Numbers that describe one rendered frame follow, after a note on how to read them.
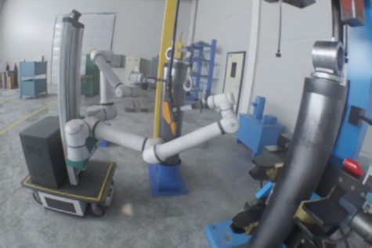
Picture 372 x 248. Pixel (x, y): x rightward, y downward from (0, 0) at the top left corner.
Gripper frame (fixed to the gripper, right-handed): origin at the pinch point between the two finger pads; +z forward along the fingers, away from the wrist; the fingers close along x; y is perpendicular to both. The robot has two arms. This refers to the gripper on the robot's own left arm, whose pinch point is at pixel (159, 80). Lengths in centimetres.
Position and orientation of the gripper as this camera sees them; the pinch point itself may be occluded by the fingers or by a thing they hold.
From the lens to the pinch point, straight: 138.7
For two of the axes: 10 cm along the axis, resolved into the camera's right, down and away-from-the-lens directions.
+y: 1.0, -9.7, -2.3
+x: 5.2, -1.4, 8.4
